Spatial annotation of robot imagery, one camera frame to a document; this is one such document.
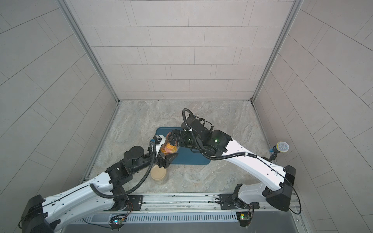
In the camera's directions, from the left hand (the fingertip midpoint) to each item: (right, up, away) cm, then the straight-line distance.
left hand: (175, 148), depth 70 cm
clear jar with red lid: (-3, +2, -6) cm, 7 cm away
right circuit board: (+33, -33, -2) cm, 47 cm away
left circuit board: (-26, -31, -6) cm, 41 cm away
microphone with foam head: (+49, +2, -5) cm, 49 cm away
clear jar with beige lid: (-9, -14, +2) cm, 17 cm away
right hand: (0, +5, -4) cm, 6 cm away
